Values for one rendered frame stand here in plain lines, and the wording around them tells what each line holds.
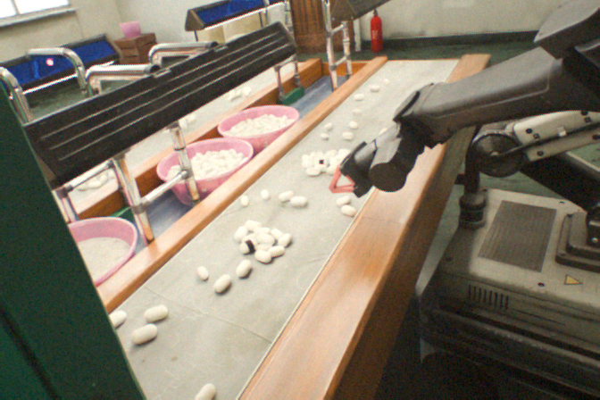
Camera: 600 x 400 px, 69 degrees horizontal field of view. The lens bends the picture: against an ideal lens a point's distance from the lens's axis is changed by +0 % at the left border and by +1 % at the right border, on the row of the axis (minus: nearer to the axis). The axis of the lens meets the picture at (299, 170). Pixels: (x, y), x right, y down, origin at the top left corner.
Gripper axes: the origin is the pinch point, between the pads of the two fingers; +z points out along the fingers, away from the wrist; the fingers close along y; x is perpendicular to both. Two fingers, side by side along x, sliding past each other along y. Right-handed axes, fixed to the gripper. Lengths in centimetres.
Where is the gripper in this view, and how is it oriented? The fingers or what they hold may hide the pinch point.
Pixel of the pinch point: (333, 187)
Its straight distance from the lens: 84.2
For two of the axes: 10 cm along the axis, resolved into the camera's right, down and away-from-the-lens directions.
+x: 6.6, 7.5, 0.5
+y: -4.8, 4.7, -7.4
